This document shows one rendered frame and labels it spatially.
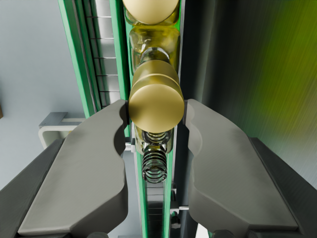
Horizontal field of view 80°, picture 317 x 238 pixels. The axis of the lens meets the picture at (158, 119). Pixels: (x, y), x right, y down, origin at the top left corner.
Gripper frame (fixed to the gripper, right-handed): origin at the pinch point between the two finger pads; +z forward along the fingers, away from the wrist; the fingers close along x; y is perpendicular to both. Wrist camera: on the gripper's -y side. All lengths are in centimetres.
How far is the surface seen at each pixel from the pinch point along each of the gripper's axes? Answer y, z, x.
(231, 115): 9.8, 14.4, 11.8
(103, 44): 2.5, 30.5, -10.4
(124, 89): 8.8, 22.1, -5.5
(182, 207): 46, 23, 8
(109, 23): -1.4, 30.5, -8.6
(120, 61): 3.5, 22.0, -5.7
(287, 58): -1.0, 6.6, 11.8
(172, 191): 46, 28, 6
